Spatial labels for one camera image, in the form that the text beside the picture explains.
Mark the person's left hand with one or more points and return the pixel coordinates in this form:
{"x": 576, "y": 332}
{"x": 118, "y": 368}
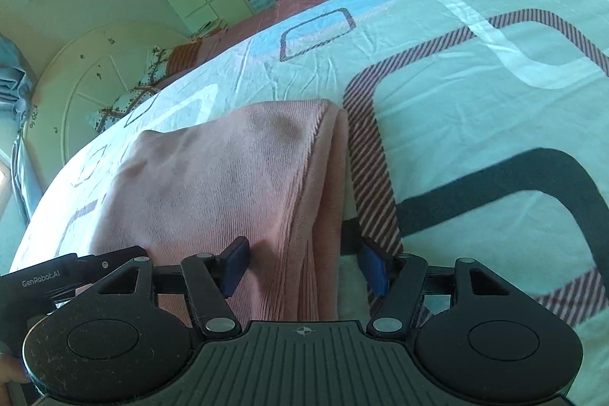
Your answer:
{"x": 12, "y": 368}

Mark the pink sweater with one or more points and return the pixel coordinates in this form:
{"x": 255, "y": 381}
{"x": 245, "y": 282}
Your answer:
{"x": 214, "y": 177}

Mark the white round headboard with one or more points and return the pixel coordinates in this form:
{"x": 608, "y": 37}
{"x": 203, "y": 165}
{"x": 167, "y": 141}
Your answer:
{"x": 90, "y": 78}

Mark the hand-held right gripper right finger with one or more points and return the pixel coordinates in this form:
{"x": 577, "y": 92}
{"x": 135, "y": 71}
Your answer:
{"x": 373, "y": 268}

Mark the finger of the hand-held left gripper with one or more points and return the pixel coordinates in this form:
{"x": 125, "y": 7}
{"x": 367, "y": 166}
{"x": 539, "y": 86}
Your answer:
{"x": 119, "y": 258}

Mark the printed bed sheet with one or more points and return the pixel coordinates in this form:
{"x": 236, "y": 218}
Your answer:
{"x": 476, "y": 101}

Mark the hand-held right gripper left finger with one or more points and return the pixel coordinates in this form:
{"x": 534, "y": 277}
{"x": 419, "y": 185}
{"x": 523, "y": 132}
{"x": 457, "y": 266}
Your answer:
{"x": 236, "y": 265}

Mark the floral pillow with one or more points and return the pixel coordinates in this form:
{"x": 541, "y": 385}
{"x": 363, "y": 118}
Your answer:
{"x": 154, "y": 66}
{"x": 121, "y": 106}

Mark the brown striped pillow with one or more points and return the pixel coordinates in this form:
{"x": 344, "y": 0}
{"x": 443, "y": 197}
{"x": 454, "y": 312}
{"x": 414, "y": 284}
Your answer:
{"x": 185, "y": 56}

